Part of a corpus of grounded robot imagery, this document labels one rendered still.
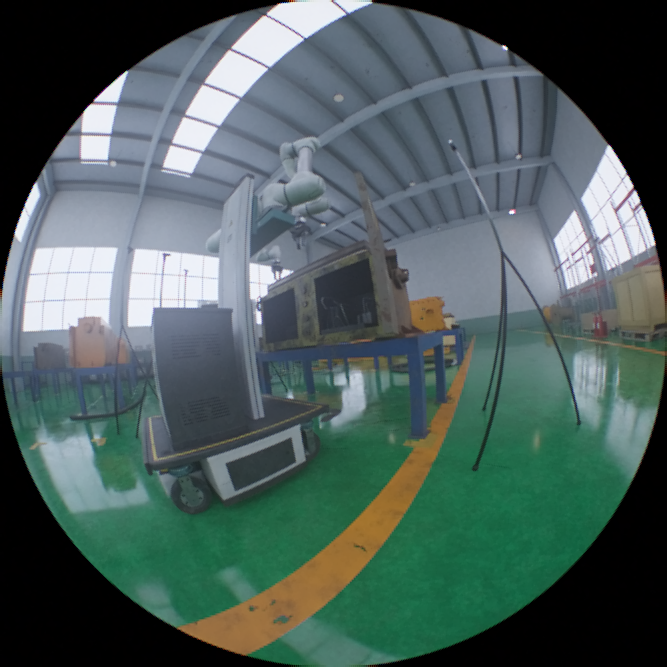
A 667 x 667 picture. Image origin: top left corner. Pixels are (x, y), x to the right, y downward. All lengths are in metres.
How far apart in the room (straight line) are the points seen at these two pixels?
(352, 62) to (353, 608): 9.31
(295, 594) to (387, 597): 0.23
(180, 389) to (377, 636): 0.94
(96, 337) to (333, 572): 3.66
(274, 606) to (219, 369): 0.83
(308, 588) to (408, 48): 9.65
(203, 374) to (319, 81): 8.73
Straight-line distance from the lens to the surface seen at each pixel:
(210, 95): 9.20
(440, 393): 1.99
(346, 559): 0.76
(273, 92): 8.94
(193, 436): 0.88
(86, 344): 3.77
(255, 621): 0.72
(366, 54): 8.73
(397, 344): 1.29
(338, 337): 1.49
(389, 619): 0.67
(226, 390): 0.88
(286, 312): 2.46
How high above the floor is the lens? 0.65
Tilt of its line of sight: 3 degrees up
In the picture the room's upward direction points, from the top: 7 degrees counter-clockwise
